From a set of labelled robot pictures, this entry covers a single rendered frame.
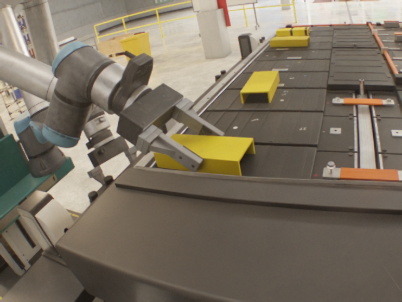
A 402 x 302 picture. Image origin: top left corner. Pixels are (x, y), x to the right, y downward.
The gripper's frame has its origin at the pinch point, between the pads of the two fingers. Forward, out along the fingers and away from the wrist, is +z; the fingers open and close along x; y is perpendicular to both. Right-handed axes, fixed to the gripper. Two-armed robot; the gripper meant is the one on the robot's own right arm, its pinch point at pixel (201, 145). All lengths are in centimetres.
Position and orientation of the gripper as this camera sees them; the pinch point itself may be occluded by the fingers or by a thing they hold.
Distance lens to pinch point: 53.6
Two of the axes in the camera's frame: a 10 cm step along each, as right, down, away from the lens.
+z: 8.3, 5.4, -1.1
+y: -3.5, 6.7, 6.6
